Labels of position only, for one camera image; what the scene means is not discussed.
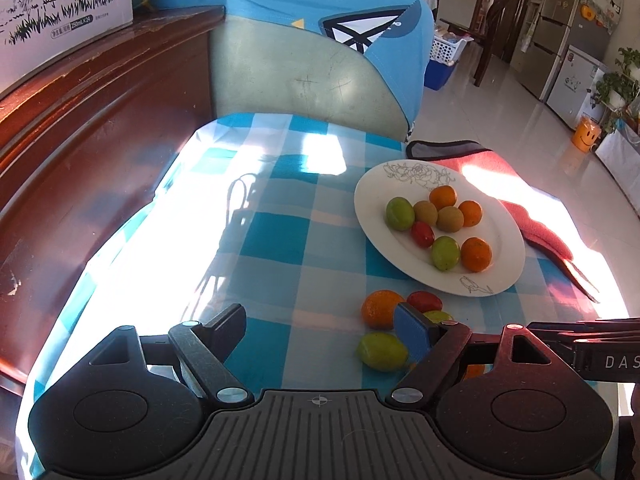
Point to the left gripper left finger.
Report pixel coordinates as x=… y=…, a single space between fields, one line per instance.
x=201 y=350

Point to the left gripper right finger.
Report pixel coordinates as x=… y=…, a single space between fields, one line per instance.
x=435 y=349

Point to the green jujube fruit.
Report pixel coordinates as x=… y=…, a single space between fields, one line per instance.
x=399 y=214

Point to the orange mandarin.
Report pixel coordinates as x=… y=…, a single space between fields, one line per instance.
x=472 y=213
x=443 y=196

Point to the person right hand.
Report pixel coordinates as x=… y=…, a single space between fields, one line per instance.
x=635 y=429

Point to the coral pink towel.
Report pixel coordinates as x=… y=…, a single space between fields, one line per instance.
x=543 y=220

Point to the blue checkered tablecloth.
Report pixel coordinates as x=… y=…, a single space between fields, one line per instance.
x=105 y=401

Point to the white floral plate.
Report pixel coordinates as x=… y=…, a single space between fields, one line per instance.
x=409 y=182

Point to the orange smiley bucket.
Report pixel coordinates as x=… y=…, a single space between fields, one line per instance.
x=586 y=134

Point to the dark wooden cabinet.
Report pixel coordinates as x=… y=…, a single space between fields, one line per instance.
x=83 y=145

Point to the small white fridge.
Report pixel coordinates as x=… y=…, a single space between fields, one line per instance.
x=572 y=95

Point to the potted green plant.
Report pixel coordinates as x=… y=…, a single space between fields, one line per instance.
x=618 y=93

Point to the blue plastic bin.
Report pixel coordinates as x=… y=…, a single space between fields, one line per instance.
x=437 y=74

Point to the white lattice basket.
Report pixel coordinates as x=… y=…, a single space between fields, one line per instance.
x=447 y=47

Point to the wooden dining chair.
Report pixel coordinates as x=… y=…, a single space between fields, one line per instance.
x=484 y=39

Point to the silver refrigerator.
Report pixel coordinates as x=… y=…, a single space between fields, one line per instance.
x=551 y=27

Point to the white milk carton box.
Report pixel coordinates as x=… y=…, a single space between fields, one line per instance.
x=34 y=32

